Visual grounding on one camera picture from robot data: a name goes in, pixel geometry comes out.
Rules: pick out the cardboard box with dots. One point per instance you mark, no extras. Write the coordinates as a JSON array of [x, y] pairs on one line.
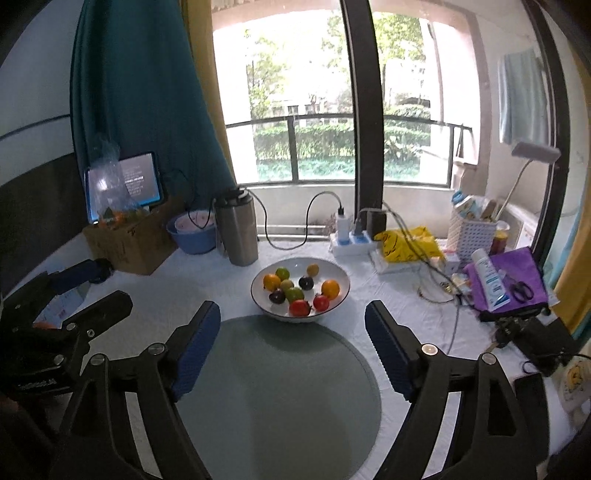
[[134, 244]]

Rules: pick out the light blue towel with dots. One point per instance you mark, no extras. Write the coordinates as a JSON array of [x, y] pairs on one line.
[[521, 101]]

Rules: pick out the clear plastic bag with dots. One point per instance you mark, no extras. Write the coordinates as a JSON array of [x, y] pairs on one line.
[[111, 184]]

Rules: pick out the yellow plastic bag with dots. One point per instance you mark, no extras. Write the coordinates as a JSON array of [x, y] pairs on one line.
[[406, 244]]

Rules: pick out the black smartphone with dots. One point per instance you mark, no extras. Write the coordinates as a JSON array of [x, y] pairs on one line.
[[533, 415]]

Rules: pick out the green plum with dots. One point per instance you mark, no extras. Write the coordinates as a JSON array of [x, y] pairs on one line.
[[282, 273]]

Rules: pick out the white lattice basket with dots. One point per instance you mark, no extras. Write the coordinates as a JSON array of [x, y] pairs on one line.
[[471, 235]]

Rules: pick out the white desk lamp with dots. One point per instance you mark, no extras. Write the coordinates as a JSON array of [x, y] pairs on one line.
[[535, 151]]

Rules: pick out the small dark plum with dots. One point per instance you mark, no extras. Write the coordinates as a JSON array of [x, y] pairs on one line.
[[277, 297]]

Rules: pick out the white paper leaflet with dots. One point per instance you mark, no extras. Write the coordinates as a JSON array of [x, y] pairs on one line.
[[64, 304]]

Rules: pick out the green apple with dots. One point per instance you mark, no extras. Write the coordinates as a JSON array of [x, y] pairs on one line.
[[294, 294]]

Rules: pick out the blue and white carton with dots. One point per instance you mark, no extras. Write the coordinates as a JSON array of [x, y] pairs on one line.
[[471, 205]]

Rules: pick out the stainless steel tumbler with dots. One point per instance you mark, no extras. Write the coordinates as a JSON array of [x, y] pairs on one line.
[[238, 230]]

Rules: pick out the white wipes pack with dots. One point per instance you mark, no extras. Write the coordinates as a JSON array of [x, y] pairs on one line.
[[397, 267]]

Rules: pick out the black power adapter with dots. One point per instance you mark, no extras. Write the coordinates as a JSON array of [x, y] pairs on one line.
[[376, 224]]

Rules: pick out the key bunch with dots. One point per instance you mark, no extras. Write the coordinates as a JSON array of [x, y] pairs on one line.
[[503, 330]]

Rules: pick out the white power strip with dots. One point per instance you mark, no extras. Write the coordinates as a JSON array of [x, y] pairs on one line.
[[346, 249]]

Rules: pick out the teal hanging cloth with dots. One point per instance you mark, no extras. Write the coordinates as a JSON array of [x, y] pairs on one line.
[[138, 69]]

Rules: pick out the black pouch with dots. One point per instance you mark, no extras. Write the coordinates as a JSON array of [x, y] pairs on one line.
[[545, 341]]

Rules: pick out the white bowl with dark rim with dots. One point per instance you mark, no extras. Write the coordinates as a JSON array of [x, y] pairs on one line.
[[295, 318]]

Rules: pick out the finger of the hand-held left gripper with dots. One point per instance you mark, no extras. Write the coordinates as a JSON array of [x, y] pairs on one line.
[[106, 309], [74, 276]]

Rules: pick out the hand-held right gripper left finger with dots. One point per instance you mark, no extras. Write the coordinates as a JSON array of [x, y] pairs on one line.
[[196, 355]]

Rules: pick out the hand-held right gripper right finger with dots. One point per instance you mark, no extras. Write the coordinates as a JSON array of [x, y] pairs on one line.
[[388, 350]]

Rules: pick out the white tube with blue print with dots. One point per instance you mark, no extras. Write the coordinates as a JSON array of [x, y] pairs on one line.
[[489, 277]]

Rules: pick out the black balcony railing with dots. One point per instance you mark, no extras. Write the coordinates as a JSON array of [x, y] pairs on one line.
[[292, 152]]

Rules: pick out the cartoon printed cloth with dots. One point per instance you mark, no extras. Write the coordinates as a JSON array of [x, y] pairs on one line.
[[575, 378]]

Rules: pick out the red apple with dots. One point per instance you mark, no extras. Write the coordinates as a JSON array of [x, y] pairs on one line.
[[321, 302]]

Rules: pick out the tablet with lit screen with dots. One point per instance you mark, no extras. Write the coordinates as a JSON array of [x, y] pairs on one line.
[[143, 180]]

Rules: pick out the blue plastic bowl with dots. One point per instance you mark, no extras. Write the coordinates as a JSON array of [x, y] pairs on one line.
[[191, 242]]

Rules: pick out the orange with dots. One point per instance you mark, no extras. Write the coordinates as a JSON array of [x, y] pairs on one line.
[[330, 288], [272, 280]]

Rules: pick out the large dark plum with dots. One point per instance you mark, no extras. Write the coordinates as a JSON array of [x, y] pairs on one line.
[[305, 282]]

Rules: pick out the yellow curtain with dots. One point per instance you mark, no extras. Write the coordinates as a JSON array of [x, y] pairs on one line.
[[575, 295], [207, 92]]

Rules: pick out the small yellow plum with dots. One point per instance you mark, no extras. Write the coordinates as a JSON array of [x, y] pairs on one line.
[[313, 268]]

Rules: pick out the black window pillar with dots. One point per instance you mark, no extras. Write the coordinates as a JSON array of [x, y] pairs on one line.
[[364, 115]]

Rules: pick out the black scissors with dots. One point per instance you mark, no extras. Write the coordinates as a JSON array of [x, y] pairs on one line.
[[521, 290]]

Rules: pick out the purple cloth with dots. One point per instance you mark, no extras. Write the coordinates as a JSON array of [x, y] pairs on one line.
[[521, 263]]

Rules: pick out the grey round placemat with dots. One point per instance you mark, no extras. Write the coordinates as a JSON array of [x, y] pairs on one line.
[[277, 392]]

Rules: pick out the yellow-brown plum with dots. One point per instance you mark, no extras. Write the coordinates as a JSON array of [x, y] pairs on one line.
[[287, 284]]

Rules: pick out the white charger plug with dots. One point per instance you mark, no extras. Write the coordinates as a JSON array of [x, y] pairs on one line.
[[343, 226]]

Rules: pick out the black window frame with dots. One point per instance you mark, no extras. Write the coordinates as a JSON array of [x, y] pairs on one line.
[[554, 138]]

